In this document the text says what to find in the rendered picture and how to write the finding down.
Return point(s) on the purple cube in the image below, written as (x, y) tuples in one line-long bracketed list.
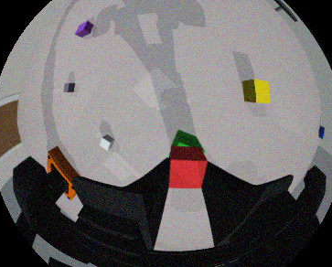
[(84, 29)]

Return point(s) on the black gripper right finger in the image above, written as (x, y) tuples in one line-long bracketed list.
[(230, 201)]

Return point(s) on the green block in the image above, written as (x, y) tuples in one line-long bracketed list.
[(189, 135), (187, 142)]

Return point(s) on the blue cube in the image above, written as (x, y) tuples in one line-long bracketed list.
[(321, 133)]

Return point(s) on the yellow block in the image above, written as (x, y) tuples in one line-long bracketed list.
[(256, 90)]

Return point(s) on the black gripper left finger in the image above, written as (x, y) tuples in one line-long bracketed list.
[(143, 200)]

